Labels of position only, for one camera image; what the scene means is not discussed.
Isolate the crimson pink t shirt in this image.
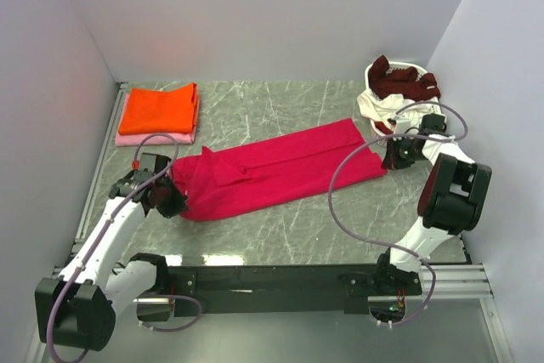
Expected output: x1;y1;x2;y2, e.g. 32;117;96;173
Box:
172;118;386;222

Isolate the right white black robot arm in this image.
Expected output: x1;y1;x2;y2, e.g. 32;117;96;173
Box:
373;114;492;294

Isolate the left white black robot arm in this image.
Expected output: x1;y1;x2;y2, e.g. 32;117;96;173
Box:
35;153;186;351

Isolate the red garment in basket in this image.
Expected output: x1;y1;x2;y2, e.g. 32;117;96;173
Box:
375;122;393;135

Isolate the white crumpled garment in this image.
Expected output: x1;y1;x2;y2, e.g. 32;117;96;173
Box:
356;89;442;130

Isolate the folded light pink t shirt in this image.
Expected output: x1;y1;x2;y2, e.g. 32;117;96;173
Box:
114;94;200;148

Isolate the white plastic laundry basket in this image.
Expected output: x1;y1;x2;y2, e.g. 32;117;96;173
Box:
357;56;442;136

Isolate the dark maroon garment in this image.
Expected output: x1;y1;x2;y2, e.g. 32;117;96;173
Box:
367;55;441;102

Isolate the folded orange t shirt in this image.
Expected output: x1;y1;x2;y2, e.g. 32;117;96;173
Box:
118;82;199;135

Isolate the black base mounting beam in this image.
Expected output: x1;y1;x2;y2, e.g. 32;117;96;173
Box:
145;264;422;315

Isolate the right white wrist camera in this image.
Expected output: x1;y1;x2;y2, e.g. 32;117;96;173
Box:
388;115;420;135

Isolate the aluminium frame rail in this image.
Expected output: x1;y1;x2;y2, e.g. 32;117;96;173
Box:
23;81;496;363

